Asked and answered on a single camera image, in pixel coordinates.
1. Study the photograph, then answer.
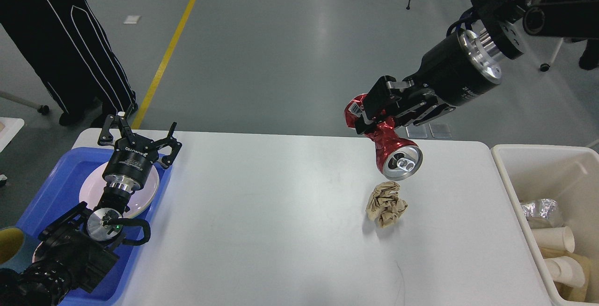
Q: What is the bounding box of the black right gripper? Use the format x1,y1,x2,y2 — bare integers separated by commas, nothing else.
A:
364,29,502,127

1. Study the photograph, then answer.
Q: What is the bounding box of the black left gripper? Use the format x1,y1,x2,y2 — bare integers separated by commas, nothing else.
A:
97,103,183,190

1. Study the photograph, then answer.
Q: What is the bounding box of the red foil wrapper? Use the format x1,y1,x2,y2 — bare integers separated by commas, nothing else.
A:
344,94,423,182

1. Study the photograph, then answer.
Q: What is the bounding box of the pink plate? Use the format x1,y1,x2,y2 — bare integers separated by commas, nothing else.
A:
79,162,160,218

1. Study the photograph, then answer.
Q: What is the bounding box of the brown paper ball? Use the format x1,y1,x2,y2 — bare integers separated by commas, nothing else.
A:
365,182,408,228

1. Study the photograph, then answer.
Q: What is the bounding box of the white paper cup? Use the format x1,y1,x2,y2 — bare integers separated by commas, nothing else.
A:
531,226,576,253
544,255,586,288

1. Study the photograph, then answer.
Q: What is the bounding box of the large brown paper bag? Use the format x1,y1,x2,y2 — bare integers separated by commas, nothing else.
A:
539,247,592,302

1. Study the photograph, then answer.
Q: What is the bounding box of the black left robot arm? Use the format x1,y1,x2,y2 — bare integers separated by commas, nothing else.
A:
1,112,182,306

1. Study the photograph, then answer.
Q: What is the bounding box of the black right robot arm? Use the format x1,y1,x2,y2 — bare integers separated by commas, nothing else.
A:
344,0,598,135

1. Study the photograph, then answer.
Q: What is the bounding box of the left floor plate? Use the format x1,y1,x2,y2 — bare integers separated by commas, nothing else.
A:
406,124,429,139

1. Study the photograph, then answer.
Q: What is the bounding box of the floor plate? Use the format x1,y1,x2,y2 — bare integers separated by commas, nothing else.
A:
429,123,453,139
406,124,429,139

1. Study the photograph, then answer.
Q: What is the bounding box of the right floor plate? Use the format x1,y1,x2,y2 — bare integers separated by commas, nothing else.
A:
429,123,453,139

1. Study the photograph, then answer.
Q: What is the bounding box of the blue plastic tray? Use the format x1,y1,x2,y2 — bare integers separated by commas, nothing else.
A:
17,147,170,306

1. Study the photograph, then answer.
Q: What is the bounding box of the white side table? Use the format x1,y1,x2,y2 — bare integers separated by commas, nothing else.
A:
0,117,24,152

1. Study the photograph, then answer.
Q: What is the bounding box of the white office chair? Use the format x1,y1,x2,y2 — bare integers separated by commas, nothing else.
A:
539,37,564,73

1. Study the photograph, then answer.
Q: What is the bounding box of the person in black tracksuit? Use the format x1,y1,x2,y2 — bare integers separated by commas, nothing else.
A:
0,0,138,128

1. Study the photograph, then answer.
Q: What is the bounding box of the white plastic bin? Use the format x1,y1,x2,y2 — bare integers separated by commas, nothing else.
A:
491,145,599,306

